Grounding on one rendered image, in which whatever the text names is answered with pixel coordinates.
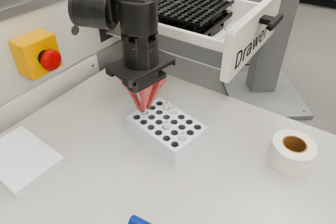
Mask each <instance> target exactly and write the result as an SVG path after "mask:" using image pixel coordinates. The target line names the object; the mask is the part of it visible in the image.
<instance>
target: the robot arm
mask: <svg viewBox="0 0 336 224"><path fill-rule="evenodd" d="M160 1H161V0H68V15H69V18H70V20H71V22H72V23H73V24H74V25H75V26H80V27H88V28H96V29H105V30H114V29H115V28H116V26H117V24H118V22H120V33H121V44H122V55H123V57H122V58H120V59H118V60H115V61H113V62H111V63H109V64H106V65H105V72H106V74H107V75H109V76H110V77H114V76H116V77H117V78H118V79H119V80H120V82H121V83H122V84H123V86H124V87H125V88H126V90H127V91H128V92H129V94H130V95H131V97H132V99H133V101H134V103H135V105H136V107H137V109H138V110H139V111H141V112H142V113H144V112H145V109H146V107H147V109H150V107H151V105H152V103H153V101H154V99H155V97H156V96H157V94H158V93H159V91H160V90H161V88H162V87H163V85H164V84H165V82H166V81H167V73H166V72H164V71H162V69H164V68H166V67H168V66H170V65H174V66H175V65H176V58H175V57H174V56H172V55H170V54H168V53H166V52H164V51H162V50H159V31H158V30H159V18H158V3H160ZM137 93H139V97H140V101H139V98H138V95H137Z"/></svg>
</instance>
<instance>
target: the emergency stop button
mask: <svg viewBox="0 0 336 224"><path fill-rule="evenodd" d="M61 61H62V57H61V54H60V53H59V52H58V51H57V50H54V49H49V50H46V51H45V52H44V53H43V54H42V56H41V59H40V63H41V66H42V67H43V68H44V69H45V70H47V71H54V70H56V69H57V68H58V67H59V66H60V64H61Z"/></svg>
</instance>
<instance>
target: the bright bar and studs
mask: <svg viewBox="0 0 336 224"><path fill-rule="evenodd" d="M234 24H235V22H231V23H229V24H228V25H227V26H226V27H224V28H223V29H222V30H221V31H219V32H218V33H217V34H216V35H214V36H213V38H217V39H222V38H223V37H225V35H226V31H227V30H228V29H229V28H230V27H231V26H232V25H234Z"/></svg>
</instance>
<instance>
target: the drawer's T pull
mask: <svg viewBox="0 0 336 224"><path fill-rule="evenodd" d="M282 19H283V14H280V13H278V14H277V15H276V16H275V17H274V16H270V15H265V14H264V15H263V16H262V17H261V18H260V19H259V23H260V24H264V25H267V27H266V29H267V30H269V31H272V30H273V29H274V28H275V27H276V26H277V25H278V24H279V23H280V21H281V20H282Z"/></svg>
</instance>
